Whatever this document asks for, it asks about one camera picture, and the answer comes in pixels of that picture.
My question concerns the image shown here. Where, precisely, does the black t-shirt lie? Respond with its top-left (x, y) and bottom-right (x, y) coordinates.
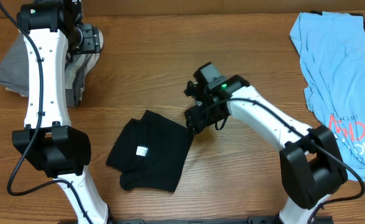
top-left (106, 110), bottom-right (193, 193)

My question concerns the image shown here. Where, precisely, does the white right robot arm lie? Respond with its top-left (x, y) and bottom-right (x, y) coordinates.
top-left (184, 62), bottom-right (348, 223)

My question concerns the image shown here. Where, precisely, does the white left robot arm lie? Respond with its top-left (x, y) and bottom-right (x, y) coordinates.
top-left (12, 0), bottom-right (113, 223)

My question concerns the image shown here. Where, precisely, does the light blue printed t-shirt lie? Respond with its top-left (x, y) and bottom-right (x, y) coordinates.
top-left (290, 11), bottom-right (365, 181)

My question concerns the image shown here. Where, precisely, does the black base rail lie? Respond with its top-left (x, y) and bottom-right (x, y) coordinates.
top-left (108, 216), bottom-right (282, 224)

